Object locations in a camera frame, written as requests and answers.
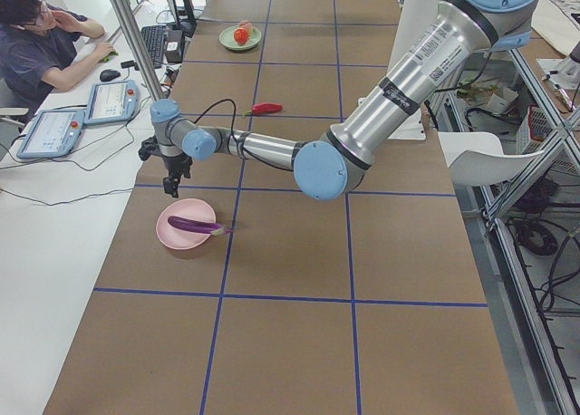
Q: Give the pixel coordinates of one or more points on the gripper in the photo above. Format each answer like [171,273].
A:
[174,163]

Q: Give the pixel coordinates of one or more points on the purple eggplant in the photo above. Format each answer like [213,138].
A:
[200,227]

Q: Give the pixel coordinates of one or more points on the red chili pepper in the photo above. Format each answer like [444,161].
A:
[263,108]

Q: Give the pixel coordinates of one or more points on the red apple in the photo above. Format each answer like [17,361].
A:
[241,36]

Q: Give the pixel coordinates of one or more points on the peach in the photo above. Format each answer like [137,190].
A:
[246,25]

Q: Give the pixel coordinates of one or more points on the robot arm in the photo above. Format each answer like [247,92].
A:
[336,163]

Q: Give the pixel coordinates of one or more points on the pink plate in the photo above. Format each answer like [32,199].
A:
[190,208]

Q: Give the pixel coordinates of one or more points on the far teach pendant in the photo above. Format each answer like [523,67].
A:
[112,102]

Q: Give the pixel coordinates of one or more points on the teach pendant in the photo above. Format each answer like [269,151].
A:
[112,102]
[53,134]

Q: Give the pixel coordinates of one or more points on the black computer mouse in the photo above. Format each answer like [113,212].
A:
[109,75]

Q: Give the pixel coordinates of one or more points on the near teach pendant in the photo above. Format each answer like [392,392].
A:
[53,134]

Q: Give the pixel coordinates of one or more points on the brown paper table cover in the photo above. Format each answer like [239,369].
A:
[370,303]

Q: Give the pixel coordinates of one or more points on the black keyboard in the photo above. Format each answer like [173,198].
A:
[153,37]

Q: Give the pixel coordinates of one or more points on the green plate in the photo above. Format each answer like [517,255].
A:
[226,39]

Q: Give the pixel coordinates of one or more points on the seated person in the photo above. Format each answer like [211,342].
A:
[38,50]

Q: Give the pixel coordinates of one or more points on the white chair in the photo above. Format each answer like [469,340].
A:
[477,158]

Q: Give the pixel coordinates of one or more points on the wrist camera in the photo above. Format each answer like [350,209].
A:
[149,147]

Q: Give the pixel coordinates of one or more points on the aluminium frame post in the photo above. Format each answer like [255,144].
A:
[130,22]

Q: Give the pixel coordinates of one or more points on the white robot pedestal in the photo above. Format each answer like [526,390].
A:
[417,19]

